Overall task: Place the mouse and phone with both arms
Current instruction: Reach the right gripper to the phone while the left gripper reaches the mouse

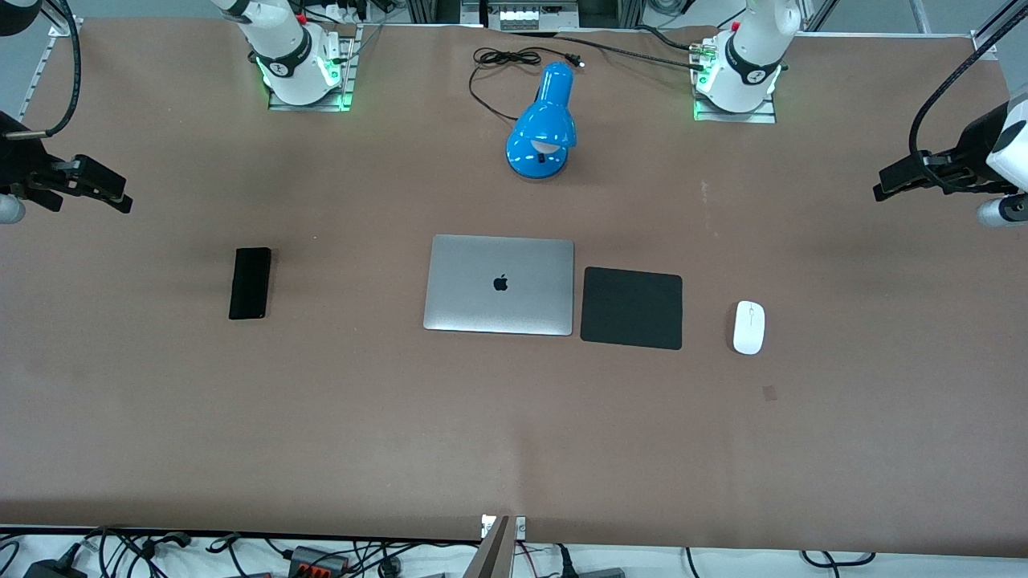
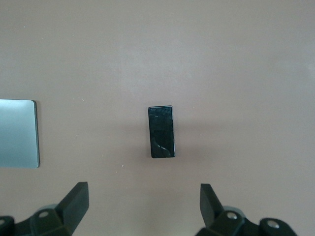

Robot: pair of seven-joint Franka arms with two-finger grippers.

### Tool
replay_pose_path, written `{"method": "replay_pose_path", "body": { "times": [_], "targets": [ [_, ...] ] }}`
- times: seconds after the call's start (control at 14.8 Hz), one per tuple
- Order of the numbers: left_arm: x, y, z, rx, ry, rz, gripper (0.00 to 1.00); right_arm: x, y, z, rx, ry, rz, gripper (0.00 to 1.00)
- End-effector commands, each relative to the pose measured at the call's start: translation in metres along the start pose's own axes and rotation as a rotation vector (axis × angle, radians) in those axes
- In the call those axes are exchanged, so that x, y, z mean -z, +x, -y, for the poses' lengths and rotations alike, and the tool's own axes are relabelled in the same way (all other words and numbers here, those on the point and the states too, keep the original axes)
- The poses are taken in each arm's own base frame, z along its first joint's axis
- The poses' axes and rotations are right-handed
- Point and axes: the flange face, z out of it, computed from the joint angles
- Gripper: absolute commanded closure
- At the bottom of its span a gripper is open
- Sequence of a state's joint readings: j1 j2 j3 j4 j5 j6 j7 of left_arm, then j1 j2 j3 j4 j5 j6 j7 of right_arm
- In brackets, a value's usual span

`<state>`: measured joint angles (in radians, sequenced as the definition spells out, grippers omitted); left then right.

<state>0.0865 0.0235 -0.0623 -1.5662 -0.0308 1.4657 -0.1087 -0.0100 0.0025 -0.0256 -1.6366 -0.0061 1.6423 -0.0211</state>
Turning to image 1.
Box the black smartphone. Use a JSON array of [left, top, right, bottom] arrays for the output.
[[228, 246, 272, 321]]

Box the white computer mouse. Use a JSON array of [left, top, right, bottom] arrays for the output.
[[732, 300, 766, 356]]

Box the black mouse pad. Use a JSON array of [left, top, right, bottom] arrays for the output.
[[579, 266, 684, 352]]

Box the blue desk lamp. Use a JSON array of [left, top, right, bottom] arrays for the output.
[[504, 61, 578, 181]]

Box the black power adapter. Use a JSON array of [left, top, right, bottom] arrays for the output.
[[22, 557, 89, 578]]

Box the silver closed laptop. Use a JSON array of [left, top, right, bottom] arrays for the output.
[[422, 234, 576, 337]]

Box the white power strip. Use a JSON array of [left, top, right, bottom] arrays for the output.
[[496, 0, 581, 32]]

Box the grey connector box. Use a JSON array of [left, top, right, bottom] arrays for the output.
[[288, 545, 352, 576]]

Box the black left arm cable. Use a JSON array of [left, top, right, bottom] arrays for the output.
[[908, 0, 1028, 195]]

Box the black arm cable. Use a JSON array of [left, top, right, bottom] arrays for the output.
[[2, 0, 84, 142], [908, 0, 1028, 195]]

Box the aluminium frame rail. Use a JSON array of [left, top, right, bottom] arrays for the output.
[[970, 0, 1028, 62], [14, 16, 83, 123]]

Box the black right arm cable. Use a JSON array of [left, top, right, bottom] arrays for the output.
[[2, 0, 84, 142]]

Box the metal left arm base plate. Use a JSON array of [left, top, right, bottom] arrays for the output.
[[691, 84, 778, 124]]

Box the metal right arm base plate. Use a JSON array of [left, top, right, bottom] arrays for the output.
[[267, 24, 360, 112]]

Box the thick black base cable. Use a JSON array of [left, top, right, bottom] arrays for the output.
[[514, 31, 709, 73]]

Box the black lamp power cable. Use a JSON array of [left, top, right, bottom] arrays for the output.
[[468, 47, 585, 124]]

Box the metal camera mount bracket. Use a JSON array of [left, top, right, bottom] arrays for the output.
[[462, 514, 528, 578]]

